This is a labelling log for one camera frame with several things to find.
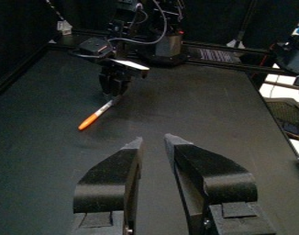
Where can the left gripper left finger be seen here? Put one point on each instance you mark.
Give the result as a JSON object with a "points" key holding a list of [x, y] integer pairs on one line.
{"points": [[111, 180]]}

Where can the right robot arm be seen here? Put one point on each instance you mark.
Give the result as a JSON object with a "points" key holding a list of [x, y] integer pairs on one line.
{"points": [[166, 36]]}

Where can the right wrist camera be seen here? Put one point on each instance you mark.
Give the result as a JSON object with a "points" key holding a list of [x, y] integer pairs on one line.
{"points": [[95, 47]]}

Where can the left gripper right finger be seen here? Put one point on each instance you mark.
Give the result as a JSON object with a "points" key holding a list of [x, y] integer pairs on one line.
{"points": [[213, 180]]}

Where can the grey marker pen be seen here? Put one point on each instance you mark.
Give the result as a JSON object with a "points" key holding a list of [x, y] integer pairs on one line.
{"points": [[95, 116]]}

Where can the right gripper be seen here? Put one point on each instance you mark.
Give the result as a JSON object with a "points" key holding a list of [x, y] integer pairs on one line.
{"points": [[124, 69]]}

